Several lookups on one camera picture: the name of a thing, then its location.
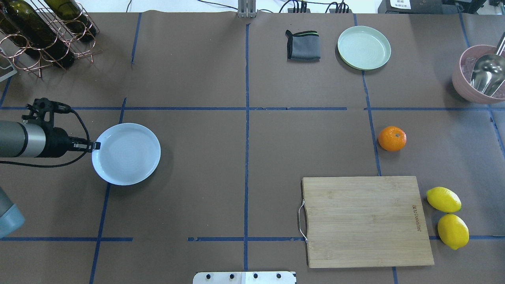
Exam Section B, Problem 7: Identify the aluminium frame post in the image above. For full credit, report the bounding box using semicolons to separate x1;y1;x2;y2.
238;0;257;19

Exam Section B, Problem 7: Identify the metal scoop in bowl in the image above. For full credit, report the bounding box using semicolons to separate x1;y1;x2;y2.
469;34;505;97

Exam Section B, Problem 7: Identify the upper yellow lemon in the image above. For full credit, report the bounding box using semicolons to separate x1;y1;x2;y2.
426;187;462;213

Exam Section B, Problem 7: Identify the orange fruit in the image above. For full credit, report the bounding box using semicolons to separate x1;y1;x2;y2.
378;126;407;151

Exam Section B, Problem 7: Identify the folded dark grey cloth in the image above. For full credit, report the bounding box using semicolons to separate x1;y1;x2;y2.
285;30;321;62

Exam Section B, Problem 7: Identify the white camera stand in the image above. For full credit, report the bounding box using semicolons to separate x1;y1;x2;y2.
193;271;297;284

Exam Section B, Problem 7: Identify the wooden cutting board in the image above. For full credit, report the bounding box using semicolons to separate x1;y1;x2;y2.
301;176;434;269

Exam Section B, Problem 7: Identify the pale green plate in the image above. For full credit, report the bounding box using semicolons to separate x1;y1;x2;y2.
337;26;392;71

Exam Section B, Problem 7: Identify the back brown wine bottle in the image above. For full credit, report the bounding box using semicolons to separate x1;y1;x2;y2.
45;0;96;43

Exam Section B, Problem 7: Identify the pink bowl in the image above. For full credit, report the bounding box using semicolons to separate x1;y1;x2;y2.
452;45;504;105

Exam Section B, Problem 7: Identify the light blue plate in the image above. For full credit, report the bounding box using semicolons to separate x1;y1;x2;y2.
92;123;162;186

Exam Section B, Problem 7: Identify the copper wire bottle rack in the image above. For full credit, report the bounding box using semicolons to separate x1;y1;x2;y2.
1;0;103;78

